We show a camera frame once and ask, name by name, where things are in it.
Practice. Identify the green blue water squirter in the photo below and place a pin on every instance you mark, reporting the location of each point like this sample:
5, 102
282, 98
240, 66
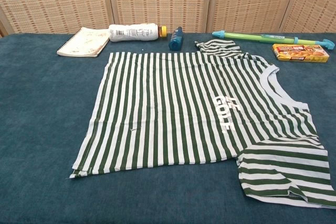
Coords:
249, 37

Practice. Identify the blue felt table cover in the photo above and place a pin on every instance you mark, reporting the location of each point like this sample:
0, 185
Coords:
39, 103

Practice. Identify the blue bottle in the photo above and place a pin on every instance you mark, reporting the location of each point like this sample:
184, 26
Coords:
176, 40

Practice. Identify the yellow curry box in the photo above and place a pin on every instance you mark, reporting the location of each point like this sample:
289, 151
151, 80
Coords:
299, 53

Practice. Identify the white spiral notebook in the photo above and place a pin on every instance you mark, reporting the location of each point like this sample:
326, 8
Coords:
84, 43

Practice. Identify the white bottle yellow cap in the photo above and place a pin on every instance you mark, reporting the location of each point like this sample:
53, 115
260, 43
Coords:
131, 33

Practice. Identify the green white striped T-shirt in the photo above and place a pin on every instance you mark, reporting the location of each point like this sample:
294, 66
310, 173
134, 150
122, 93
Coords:
170, 108

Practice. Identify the woven folding screen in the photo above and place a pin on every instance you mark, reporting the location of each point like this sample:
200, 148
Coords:
162, 1

